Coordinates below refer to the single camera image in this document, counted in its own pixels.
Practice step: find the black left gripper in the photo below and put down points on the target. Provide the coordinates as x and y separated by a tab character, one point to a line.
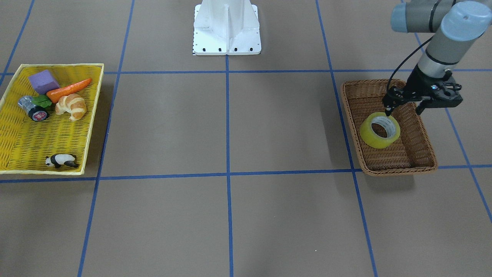
416	82

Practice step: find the yellow tape roll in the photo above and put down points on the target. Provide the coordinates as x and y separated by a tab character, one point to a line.
379	131

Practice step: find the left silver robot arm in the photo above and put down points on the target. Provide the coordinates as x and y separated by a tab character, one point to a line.
455	25

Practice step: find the brown wicker basket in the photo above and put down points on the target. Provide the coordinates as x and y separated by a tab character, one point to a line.
411	154

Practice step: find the yellow woven basket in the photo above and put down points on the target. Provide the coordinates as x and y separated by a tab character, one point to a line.
25	143

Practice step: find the toy croissant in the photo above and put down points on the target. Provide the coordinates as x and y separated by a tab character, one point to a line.
73	104

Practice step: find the toy panda figure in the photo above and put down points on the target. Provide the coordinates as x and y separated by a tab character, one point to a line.
57	160

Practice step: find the purple foam cube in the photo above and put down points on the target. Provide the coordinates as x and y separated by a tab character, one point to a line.
43	82

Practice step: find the orange toy carrot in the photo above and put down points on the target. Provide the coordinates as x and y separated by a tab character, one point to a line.
53	96

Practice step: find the small dark labelled jar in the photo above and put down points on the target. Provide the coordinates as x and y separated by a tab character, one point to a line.
35	112

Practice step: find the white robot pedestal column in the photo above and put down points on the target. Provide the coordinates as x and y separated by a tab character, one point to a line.
226	27

